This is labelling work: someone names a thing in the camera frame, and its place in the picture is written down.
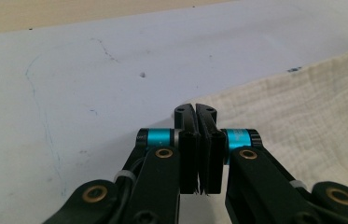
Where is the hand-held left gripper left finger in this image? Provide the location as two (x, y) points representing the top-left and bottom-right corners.
(174, 103), (202, 194)

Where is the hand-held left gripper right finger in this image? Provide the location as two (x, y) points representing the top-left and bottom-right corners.
(195, 103), (227, 195)

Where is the cream muslin cloth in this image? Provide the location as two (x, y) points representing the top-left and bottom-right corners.
(180, 43), (348, 224)

